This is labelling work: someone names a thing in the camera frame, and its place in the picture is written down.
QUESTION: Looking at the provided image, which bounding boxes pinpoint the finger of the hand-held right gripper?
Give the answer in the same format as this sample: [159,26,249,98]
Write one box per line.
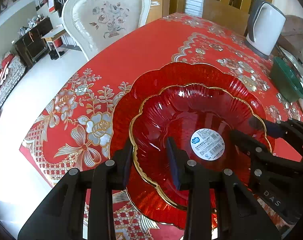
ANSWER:
[248,116,303,156]
[229,129,303,181]

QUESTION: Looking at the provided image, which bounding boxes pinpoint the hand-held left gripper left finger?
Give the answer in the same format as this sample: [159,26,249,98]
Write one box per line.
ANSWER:
[18,140,134,240]

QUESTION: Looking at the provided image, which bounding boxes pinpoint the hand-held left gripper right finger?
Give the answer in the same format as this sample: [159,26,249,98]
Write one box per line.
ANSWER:
[166,137,282,240]

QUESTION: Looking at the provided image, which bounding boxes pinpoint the red glass bowl gold rim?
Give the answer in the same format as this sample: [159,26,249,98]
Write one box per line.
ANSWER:
[129,84,268,210]

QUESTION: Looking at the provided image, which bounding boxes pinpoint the large red glass plate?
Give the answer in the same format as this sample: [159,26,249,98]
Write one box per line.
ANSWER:
[111,61,275,230]

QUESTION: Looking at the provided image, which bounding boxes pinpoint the green plastic bowl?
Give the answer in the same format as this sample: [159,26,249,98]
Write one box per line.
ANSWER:
[269,56,303,103]

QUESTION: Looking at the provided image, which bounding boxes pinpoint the glass pot lid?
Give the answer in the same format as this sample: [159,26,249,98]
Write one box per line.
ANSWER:
[279,45,303,90]

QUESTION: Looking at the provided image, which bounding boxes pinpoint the white electric kettle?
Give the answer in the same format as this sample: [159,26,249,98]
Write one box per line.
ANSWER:
[245,0,286,60]

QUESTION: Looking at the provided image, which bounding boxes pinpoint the red floral tablecloth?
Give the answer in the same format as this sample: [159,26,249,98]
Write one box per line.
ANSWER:
[19,12,303,240]

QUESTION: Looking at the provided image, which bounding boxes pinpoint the brown wooden chair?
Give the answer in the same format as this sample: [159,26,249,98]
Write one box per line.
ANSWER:
[202,0,250,37]

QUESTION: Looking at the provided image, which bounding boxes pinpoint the small white table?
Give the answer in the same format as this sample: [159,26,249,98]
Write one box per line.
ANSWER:
[41,24,67,59]

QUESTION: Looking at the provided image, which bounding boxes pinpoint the floral covered sofa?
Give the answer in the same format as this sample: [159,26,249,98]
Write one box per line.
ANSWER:
[0,52,27,132]

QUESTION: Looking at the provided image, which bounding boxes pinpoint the white ornate upholstered chair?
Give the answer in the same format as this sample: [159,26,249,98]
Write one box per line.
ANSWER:
[61,0,152,62]

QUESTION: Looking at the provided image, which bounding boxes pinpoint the dark wooden cabinet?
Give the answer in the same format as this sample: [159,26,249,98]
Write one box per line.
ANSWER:
[13,17,54,68]

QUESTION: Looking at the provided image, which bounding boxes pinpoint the stacked cardboard boxes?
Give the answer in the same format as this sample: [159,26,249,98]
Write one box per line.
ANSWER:
[136,0,170,27]

